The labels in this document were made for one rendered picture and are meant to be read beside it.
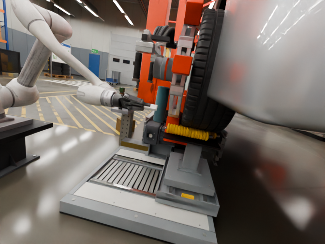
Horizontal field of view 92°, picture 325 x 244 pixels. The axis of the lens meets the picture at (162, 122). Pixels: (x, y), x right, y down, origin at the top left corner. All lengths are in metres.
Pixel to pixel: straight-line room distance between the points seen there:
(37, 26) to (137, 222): 1.12
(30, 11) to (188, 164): 1.23
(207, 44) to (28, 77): 1.22
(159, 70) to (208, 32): 0.36
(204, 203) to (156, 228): 0.29
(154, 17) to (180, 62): 0.95
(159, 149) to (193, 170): 0.54
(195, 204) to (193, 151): 0.31
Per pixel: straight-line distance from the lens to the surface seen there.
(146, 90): 1.50
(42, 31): 1.13
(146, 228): 0.95
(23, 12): 1.20
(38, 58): 1.40
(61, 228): 1.06
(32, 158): 1.66
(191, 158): 1.08
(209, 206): 1.03
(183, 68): 0.67
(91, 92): 0.91
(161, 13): 1.59
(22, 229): 1.11
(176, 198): 1.00
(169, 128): 0.92
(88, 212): 1.02
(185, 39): 0.78
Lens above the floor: 0.77
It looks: 14 degrees down
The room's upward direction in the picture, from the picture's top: 10 degrees clockwise
